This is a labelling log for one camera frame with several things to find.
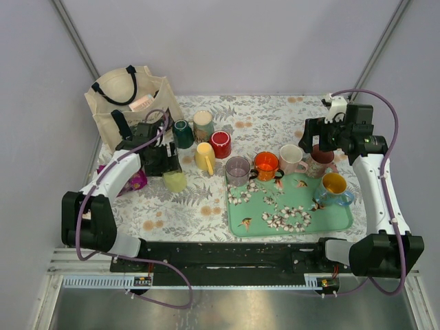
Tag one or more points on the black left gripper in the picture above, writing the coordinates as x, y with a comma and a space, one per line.
170, 163

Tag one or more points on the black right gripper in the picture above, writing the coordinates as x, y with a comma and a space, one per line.
315, 126

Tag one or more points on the lime green mug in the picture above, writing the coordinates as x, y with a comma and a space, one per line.
175, 181

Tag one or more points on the tall pink floral mug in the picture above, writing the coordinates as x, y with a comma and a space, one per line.
320, 163

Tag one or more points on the small pale pink mug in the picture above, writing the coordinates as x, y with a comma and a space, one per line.
291, 160

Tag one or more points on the blue glazed mug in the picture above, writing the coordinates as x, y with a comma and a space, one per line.
332, 190

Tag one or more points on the orange mug black handle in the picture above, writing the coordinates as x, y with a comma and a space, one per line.
266, 167

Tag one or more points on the lilac mug black handle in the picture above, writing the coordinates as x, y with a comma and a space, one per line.
238, 171

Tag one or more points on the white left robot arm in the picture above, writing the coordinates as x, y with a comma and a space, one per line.
87, 219

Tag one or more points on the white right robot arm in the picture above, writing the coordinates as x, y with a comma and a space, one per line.
388, 250

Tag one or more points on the dark green mug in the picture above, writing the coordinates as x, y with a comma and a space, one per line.
183, 134

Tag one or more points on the yellow mug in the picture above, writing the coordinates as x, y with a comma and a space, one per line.
205, 157

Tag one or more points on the cream floral mug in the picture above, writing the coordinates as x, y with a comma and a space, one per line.
203, 126

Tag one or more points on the red mug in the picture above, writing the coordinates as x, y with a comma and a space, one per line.
221, 144

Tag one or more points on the purple snack packet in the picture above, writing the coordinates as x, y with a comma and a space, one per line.
135, 182

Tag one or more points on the floral table mat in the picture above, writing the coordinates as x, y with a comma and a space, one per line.
199, 212

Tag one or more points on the pink box in bag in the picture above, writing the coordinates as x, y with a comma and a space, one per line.
142, 103

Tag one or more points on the beige canvas tote bag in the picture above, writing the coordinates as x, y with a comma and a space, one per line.
116, 89

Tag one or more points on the green hummingbird tray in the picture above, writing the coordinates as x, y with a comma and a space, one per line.
267, 208

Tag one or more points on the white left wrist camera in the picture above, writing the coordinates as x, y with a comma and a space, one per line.
159, 136

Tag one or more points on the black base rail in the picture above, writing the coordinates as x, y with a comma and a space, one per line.
231, 264

